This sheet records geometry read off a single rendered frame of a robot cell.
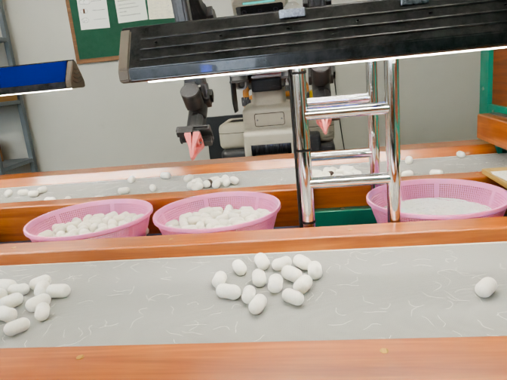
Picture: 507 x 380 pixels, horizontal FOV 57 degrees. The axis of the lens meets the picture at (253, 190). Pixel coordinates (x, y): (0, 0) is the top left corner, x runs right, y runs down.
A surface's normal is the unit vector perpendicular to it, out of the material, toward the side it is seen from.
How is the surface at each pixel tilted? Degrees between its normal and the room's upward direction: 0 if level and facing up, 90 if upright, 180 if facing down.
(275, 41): 58
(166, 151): 90
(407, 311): 0
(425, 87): 90
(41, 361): 0
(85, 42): 90
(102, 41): 90
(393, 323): 0
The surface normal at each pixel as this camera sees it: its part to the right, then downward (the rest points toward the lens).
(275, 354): -0.10, -0.96
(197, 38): -0.14, -0.29
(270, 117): -0.10, 0.39
